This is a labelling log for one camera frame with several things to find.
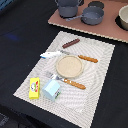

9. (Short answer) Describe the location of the brown toy sausage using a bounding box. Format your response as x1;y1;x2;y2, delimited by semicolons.
62;38;80;48

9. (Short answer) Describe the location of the grey toy pot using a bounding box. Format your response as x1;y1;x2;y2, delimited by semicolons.
55;0;82;18

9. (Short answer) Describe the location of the yellow toy box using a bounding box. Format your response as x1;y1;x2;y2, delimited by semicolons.
29;78;40;99

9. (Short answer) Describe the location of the knife with wooden handle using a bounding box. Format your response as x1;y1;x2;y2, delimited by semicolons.
60;49;99;64

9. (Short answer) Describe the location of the fork with wooden handle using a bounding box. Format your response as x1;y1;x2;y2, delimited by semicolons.
45;72;86;90

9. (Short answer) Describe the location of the beige bowl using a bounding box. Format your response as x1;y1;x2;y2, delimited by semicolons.
119;5;128;30

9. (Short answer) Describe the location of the brown toy stove board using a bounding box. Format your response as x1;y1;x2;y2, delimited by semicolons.
48;0;128;43

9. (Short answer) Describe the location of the round wooden plate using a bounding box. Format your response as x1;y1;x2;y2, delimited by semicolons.
56;55;83;78

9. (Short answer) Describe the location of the light blue milk carton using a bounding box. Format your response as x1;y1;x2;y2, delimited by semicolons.
42;79;61;101

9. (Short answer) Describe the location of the grey toy frying pan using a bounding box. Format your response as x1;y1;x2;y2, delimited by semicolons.
68;6;104;25

